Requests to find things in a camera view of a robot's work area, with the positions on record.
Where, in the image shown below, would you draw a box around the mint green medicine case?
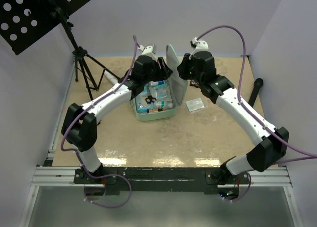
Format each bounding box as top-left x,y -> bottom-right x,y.
130,44 -> 188,121

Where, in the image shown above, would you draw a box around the teal cotton swab bag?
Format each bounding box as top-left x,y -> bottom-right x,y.
151,87 -> 170,100

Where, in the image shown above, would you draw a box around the black handled scissors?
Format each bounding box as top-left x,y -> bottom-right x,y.
145,95 -> 156,104

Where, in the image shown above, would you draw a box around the clear bottle green label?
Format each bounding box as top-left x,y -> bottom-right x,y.
154,101 -> 173,109

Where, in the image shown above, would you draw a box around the blue plaster packet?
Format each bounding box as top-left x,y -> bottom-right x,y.
135,85 -> 150,113

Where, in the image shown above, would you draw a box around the small clear plaster bag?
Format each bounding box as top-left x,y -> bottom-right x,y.
185,98 -> 206,113

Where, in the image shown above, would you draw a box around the brown medicine bottle orange cap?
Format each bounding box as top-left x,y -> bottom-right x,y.
147,108 -> 164,113

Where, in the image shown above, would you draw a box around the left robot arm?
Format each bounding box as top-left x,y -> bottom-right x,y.
61,55 -> 173,183

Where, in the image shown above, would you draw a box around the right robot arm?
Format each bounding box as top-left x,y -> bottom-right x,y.
177,51 -> 289,184

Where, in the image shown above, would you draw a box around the red owl toy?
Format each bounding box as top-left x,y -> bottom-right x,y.
190,81 -> 199,88

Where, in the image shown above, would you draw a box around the white microphone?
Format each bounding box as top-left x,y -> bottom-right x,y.
104,70 -> 118,84

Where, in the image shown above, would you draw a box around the black microphone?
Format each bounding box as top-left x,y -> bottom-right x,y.
248,78 -> 264,107

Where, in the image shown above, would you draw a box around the black perforated music stand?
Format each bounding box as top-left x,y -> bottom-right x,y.
0,0 -> 119,98

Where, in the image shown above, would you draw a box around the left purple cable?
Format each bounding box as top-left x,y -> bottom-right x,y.
60,35 -> 139,208

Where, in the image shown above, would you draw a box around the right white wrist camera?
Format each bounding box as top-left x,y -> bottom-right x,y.
189,37 -> 209,58

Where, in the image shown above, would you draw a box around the black base frame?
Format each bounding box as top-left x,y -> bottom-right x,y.
74,167 -> 250,197

